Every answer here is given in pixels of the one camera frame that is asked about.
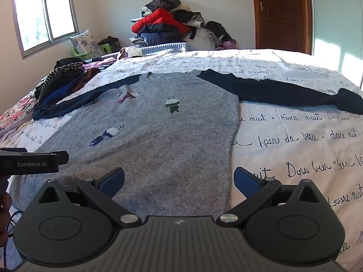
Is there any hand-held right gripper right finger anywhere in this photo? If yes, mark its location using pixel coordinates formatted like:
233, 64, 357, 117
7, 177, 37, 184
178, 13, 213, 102
217, 167, 327, 224

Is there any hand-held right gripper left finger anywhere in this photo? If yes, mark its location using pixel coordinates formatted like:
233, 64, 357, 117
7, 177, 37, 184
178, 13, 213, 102
37, 167, 142, 227

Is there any grey sweater with navy sleeves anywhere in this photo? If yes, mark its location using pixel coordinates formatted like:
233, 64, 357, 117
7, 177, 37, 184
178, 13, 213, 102
11, 68, 363, 222

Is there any person's left hand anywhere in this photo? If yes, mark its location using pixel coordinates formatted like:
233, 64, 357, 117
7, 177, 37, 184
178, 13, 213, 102
0, 192, 13, 247

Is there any white script-printed duvet cover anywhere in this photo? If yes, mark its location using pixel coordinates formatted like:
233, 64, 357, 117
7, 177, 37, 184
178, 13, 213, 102
0, 48, 363, 272

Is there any floral blanket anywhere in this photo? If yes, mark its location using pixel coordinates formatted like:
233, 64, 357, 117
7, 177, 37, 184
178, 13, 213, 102
0, 91, 41, 137

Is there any blue garment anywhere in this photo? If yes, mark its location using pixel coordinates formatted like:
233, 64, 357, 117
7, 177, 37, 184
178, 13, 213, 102
42, 83, 78, 106

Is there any brown knit garment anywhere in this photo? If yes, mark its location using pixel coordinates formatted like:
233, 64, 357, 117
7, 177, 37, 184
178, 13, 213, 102
71, 68, 101, 95

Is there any zigzag striped garment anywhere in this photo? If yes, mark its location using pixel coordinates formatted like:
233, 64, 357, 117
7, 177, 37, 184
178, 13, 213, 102
38, 63, 86, 100

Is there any black garment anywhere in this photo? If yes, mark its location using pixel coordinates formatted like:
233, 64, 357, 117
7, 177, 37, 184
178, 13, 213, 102
55, 57, 86, 69

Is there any purple garment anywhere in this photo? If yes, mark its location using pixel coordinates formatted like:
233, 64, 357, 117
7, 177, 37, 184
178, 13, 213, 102
82, 57, 117, 70

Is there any floral pillow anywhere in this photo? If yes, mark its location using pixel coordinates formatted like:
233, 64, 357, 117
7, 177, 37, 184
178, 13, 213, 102
69, 29, 103, 60

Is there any green plastic chair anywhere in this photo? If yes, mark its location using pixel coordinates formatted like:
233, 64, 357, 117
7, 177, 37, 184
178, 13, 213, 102
72, 43, 113, 61

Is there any dark bag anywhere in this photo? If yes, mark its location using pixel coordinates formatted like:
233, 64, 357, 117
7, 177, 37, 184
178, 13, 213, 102
98, 36, 121, 53

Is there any white plastic bag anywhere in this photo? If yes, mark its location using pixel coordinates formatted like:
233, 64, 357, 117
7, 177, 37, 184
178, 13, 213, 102
125, 46, 143, 58

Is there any checkered garment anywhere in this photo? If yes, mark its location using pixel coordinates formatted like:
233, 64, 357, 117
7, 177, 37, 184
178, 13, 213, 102
129, 36, 148, 47

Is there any window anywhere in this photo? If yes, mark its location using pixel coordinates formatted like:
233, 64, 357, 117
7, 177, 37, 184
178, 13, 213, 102
11, 0, 80, 60

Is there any navy puffer jacket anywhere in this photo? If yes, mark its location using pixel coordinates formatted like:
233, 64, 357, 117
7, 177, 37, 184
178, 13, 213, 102
138, 31, 188, 47

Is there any translucent plastic bag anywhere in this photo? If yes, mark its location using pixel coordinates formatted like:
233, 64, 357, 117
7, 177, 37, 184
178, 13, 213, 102
187, 28, 219, 50

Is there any black clothing heap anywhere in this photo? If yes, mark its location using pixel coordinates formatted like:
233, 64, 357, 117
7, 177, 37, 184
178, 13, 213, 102
205, 21, 233, 45

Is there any black puffer jacket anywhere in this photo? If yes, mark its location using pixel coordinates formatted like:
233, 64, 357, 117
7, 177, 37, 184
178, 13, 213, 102
145, 23, 182, 35

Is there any red jacket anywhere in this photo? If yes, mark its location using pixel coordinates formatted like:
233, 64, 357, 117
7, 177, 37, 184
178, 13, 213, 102
131, 8, 191, 34

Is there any brown wooden door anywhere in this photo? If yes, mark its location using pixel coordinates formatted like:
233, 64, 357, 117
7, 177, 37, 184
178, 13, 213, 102
251, 0, 313, 54

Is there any black and white clothing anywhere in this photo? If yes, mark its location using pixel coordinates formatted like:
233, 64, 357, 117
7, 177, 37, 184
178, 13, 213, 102
173, 9, 204, 28

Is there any black patterned jacket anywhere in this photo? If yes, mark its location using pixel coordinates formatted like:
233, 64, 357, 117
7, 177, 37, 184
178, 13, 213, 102
145, 0, 181, 13

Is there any wardrobe door with flower decals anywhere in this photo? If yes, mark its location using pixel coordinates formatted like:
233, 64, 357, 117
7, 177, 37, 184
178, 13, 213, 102
310, 0, 363, 89

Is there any black cable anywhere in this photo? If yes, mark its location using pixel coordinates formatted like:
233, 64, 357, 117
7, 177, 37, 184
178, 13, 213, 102
0, 210, 25, 270

